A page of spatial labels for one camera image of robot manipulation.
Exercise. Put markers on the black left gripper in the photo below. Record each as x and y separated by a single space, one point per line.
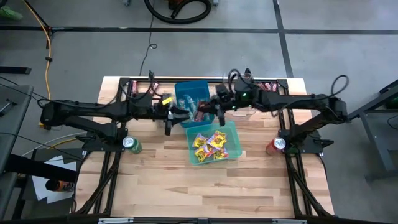
158 113

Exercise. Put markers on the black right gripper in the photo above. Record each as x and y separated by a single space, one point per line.
242 99

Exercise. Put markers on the clear-wrapped red candy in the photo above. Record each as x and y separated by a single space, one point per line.
203 116

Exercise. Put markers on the clear acrylic bin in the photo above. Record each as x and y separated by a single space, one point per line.
245 112

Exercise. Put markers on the pink candy bar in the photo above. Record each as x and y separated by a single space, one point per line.
154 86
267 86
134 86
274 86

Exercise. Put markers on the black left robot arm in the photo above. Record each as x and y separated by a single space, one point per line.
93 109

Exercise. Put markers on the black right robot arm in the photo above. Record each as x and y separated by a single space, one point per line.
295 99

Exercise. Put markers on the blue plastic bin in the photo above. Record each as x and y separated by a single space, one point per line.
199 90

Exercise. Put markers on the yellow tape tag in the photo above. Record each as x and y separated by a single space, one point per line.
167 101

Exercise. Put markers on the teal translucent plastic bin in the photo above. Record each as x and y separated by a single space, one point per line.
234 137

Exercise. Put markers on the green soda can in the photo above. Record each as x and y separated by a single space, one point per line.
130 142

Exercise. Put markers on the red soda can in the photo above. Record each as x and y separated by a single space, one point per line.
278 143

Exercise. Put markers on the grey caster wheel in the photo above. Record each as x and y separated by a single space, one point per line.
126 2
214 2

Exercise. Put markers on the orange black bottle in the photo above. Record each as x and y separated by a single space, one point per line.
60 186

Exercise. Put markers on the white paper sheet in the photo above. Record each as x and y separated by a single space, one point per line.
53 196

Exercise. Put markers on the black slanted bar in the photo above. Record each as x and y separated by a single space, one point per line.
37 168

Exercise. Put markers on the grey side table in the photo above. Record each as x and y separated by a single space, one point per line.
12 121

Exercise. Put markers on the black flat bar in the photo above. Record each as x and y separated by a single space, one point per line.
15 70

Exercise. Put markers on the black stand leg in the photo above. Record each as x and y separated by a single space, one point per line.
37 14

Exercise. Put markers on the grey metal tool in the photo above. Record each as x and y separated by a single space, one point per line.
3 109

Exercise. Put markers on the black metal desk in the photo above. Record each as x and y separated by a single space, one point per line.
385 146

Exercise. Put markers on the person's foot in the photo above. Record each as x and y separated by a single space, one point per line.
10 13

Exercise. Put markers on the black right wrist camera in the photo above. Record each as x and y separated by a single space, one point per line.
223 91

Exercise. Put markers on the black aluminium table frame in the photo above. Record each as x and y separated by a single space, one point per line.
281 83

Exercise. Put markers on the silver metal bracket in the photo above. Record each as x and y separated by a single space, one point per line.
287 221
115 220

